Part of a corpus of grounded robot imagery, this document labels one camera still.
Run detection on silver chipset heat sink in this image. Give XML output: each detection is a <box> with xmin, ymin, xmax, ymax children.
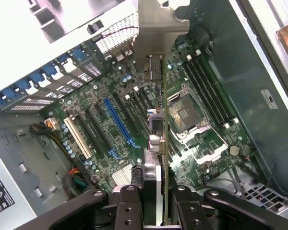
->
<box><xmin>111</xmin><ymin>163</ymin><xmax>134</xmax><ymax>187</ymax></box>

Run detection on metal socket cover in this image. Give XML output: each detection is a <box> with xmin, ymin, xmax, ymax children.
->
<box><xmin>179</xmin><ymin>128</ymin><xmax>230</xmax><ymax>166</ymax></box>

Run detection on silver coin battery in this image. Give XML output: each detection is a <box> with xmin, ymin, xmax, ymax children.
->
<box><xmin>229</xmin><ymin>145</ymin><xmax>241</xmax><ymax>157</ymax></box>

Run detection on metal disk bay cage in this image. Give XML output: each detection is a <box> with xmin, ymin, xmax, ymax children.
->
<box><xmin>241</xmin><ymin>186</ymin><xmax>288</xmax><ymax>214</ymax></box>

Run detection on long black expansion slot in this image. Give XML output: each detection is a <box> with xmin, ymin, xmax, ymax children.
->
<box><xmin>112</xmin><ymin>92</ymin><xmax>141</xmax><ymax>136</ymax></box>
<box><xmin>84</xmin><ymin>107</ymin><xmax>114</xmax><ymax>154</ymax></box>
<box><xmin>73</xmin><ymin>112</ymin><xmax>104</xmax><ymax>159</ymax></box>

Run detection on white expansion slot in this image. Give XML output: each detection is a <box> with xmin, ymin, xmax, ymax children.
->
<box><xmin>63</xmin><ymin>116</ymin><xmax>92</xmax><ymax>159</ymax></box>

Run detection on blue expansion slot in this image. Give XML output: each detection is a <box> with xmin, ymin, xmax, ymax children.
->
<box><xmin>102</xmin><ymin>96</ymin><xmax>133</xmax><ymax>145</ymax></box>

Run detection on CPU socket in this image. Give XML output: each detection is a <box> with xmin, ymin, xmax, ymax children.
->
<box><xmin>167</xmin><ymin>89</ymin><xmax>212</xmax><ymax>136</ymax></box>

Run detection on short black expansion slot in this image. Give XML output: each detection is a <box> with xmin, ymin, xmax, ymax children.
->
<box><xmin>93</xmin><ymin>102</ymin><xmax>106</xmax><ymax>117</ymax></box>

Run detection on black RAM slot white clips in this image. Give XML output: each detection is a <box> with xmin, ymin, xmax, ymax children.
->
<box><xmin>186</xmin><ymin>54</ymin><xmax>230</xmax><ymax>129</ymax></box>
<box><xmin>194</xmin><ymin>49</ymin><xmax>240</xmax><ymax>124</ymax></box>
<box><xmin>124</xmin><ymin>94</ymin><xmax>151</xmax><ymax>136</ymax></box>
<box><xmin>133</xmin><ymin>85</ymin><xmax>158</xmax><ymax>115</ymax></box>

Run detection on white power connector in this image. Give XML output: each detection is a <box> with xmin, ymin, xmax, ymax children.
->
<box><xmin>43</xmin><ymin>116</ymin><xmax>60</xmax><ymax>132</ymax></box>

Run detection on grey power supply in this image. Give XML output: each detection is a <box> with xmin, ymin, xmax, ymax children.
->
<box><xmin>0</xmin><ymin>141</ymin><xmax>38</xmax><ymax>230</ymax></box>

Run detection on green motherboard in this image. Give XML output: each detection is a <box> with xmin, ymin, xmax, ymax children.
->
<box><xmin>42</xmin><ymin>33</ymin><xmax>254</xmax><ymax>194</ymax></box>

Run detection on open black PC case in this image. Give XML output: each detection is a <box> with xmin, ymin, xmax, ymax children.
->
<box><xmin>0</xmin><ymin>0</ymin><xmax>288</xmax><ymax>230</ymax></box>

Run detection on multicoloured power wire bundle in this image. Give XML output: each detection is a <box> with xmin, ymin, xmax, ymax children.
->
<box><xmin>63</xmin><ymin>166</ymin><xmax>91</xmax><ymax>199</ymax></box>

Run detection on black sleeved cable bundle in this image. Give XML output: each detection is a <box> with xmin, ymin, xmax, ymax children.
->
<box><xmin>29</xmin><ymin>121</ymin><xmax>93</xmax><ymax>201</ymax></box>

